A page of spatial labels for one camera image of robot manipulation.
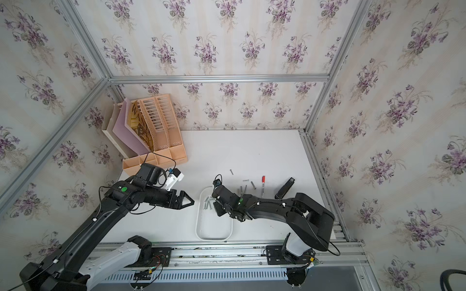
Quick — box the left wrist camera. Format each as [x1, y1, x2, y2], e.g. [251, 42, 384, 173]
[163, 168, 184, 191]

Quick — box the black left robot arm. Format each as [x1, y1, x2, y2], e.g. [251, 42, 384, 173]
[19, 163, 194, 291]

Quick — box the aluminium front rail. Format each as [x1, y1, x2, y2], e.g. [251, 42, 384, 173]
[85, 242, 380, 291]

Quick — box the peach plastic desk organizer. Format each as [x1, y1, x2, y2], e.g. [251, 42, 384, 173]
[122, 94, 188, 175]

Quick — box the red marker pen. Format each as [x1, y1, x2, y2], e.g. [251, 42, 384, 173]
[261, 176, 266, 198]

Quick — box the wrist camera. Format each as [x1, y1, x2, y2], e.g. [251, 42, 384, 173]
[212, 174, 223, 188]
[163, 168, 184, 191]

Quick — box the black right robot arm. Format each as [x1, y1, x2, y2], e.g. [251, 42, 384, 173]
[212, 185, 335, 251]

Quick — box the patterned brown book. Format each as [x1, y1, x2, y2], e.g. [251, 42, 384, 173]
[127, 101, 154, 152]

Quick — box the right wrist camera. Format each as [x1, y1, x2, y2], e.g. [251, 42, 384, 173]
[212, 174, 223, 188]

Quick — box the beige folder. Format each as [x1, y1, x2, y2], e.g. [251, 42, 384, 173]
[101, 104, 136, 158]

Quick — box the pile of silver screws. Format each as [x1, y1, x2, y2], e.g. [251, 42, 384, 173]
[203, 196, 216, 210]

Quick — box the black rectangular object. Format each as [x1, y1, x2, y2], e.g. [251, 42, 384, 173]
[274, 178, 295, 200]

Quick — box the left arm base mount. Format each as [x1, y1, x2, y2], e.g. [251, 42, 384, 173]
[79, 236, 171, 291]

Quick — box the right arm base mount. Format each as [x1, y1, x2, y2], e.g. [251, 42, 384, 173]
[265, 233, 319, 288]

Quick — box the purple folder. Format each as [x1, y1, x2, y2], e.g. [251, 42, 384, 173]
[112, 98, 150, 156]

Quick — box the white ribbed cable duct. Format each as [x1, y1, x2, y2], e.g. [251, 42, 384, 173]
[102, 268, 288, 284]

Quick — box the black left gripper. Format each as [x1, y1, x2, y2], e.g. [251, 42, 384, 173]
[143, 186, 195, 209]

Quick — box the white plastic storage box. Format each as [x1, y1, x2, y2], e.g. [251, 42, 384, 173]
[195, 186, 233, 241]

